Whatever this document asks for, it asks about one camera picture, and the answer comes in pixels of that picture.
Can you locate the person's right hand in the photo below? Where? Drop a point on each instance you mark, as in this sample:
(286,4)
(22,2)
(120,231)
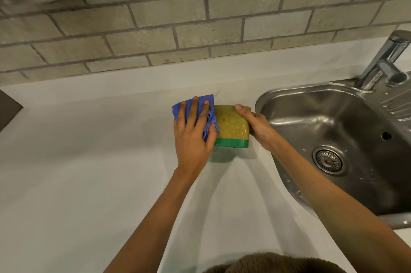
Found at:
(261,130)

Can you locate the person's left hand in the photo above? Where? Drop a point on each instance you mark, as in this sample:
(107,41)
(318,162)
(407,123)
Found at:
(192,144)

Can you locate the yellow green tissue box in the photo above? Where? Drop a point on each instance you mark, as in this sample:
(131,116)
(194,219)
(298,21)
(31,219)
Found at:
(232,128)

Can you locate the blue microfibre cloth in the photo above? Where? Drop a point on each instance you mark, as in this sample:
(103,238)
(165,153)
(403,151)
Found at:
(201,104)

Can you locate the person's right forearm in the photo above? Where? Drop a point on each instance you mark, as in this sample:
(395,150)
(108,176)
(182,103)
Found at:
(337,211)

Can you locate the person's left forearm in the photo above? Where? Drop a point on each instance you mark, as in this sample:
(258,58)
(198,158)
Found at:
(154,228)

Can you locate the metal sink drain strainer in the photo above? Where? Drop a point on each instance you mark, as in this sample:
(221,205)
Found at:
(329,160)

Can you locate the stainless steel sink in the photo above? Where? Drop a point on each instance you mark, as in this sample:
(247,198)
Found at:
(363,115)

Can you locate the chrome faucet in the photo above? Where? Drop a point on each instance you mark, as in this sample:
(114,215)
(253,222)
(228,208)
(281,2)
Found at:
(382,64)

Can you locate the dark grey panel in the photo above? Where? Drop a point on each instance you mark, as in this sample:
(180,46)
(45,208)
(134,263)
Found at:
(8,110)

